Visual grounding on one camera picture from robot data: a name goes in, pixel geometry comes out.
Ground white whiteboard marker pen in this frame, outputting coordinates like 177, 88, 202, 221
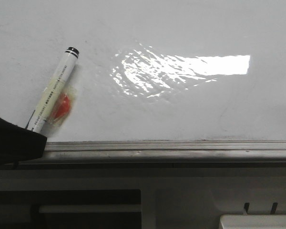
26, 47, 79, 133

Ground white glossy whiteboard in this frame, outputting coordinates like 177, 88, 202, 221
0, 0, 286, 142

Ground white box lower right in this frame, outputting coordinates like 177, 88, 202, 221
218, 215, 286, 229

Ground red magnet taped to marker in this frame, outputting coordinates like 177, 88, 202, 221
48, 86, 77, 126

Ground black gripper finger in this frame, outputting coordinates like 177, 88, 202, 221
0, 118, 47, 166

